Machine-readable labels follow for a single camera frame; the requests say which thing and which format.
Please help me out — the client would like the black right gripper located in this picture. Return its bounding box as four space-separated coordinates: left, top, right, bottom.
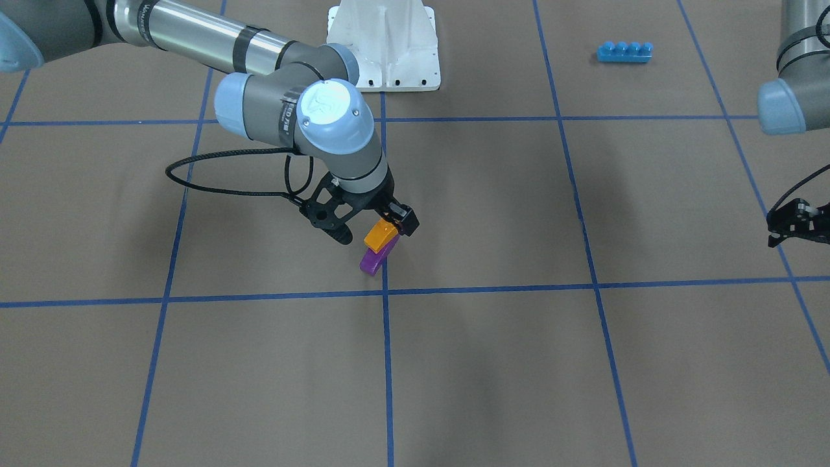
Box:
305 173 420 245

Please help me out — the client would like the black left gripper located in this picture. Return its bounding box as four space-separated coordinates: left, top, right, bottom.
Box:
766 198 829 248

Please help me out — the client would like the orange trapezoid block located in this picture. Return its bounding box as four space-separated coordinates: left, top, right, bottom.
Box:
364 219 398 254

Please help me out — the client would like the purple trapezoid block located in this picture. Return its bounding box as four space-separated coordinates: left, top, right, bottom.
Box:
359 235 400 277

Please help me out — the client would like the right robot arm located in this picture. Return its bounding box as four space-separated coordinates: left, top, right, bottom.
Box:
2 1 419 245

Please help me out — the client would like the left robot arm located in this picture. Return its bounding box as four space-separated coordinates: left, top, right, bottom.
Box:
757 1 829 248

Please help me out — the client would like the far blue lengthwise tape line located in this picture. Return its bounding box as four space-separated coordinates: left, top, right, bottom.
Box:
532 1 639 466

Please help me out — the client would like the blue four-stud brick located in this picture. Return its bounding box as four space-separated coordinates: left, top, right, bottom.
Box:
596 41 654 63

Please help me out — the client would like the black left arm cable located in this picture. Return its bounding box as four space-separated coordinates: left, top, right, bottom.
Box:
767 163 830 218

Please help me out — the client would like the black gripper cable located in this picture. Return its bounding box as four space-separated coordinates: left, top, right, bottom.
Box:
165 147 325 208

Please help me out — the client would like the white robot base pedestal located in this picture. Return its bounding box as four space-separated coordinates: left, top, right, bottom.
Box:
327 1 442 93

